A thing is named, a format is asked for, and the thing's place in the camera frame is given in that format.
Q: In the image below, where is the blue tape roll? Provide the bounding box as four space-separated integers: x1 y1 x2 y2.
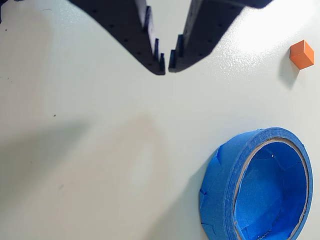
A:
199 126 314 240

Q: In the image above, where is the orange cube block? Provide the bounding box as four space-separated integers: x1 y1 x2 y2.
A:
289 39 315 70

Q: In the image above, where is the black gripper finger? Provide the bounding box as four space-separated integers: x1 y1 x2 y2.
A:
68 0 167 76
168 0 273 74

